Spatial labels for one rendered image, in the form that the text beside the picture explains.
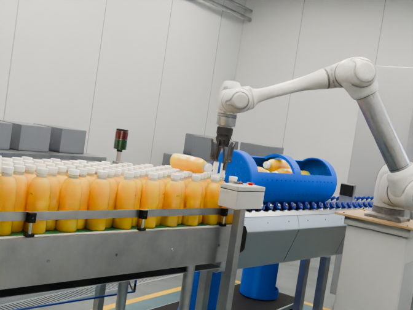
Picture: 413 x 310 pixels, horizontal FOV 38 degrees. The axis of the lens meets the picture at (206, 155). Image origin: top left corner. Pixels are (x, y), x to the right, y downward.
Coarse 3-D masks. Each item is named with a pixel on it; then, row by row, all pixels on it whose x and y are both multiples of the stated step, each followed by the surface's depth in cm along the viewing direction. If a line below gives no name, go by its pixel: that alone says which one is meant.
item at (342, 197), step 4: (344, 184) 404; (348, 184) 403; (340, 188) 405; (344, 188) 403; (348, 188) 401; (352, 188) 399; (340, 192) 404; (344, 192) 403; (348, 192) 401; (352, 192) 400; (340, 196) 406; (344, 196) 404; (348, 196) 400; (352, 196) 400; (340, 200) 406; (344, 200) 404; (348, 200) 402; (352, 200) 400
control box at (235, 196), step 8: (224, 184) 262; (232, 184) 264; (240, 184) 268; (224, 192) 262; (232, 192) 259; (240, 192) 259; (248, 192) 263; (256, 192) 268; (224, 200) 262; (232, 200) 259; (240, 200) 260; (248, 200) 264; (256, 200) 268; (232, 208) 259; (240, 208) 260; (248, 208) 265; (256, 208) 269
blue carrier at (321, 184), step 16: (240, 160) 302; (256, 160) 339; (288, 160) 331; (304, 160) 371; (320, 160) 364; (240, 176) 301; (256, 176) 300; (272, 176) 311; (288, 176) 322; (304, 176) 335; (320, 176) 348; (336, 176) 363; (272, 192) 314; (288, 192) 325; (304, 192) 337; (320, 192) 350
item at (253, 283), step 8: (272, 264) 431; (248, 272) 436; (256, 272) 432; (264, 272) 431; (272, 272) 432; (248, 280) 435; (256, 280) 432; (264, 280) 431; (272, 280) 433; (240, 288) 443; (248, 288) 435; (256, 288) 432; (264, 288) 432; (272, 288) 434; (248, 296) 434; (256, 296) 432; (264, 296) 432; (272, 296) 435
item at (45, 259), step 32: (0, 256) 189; (32, 256) 198; (64, 256) 207; (96, 256) 218; (128, 256) 230; (160, 256) 243; (192, 256) 258; (224, 256) 275; (0, 288) 190; (32, 288) 207; (64, 288) 212
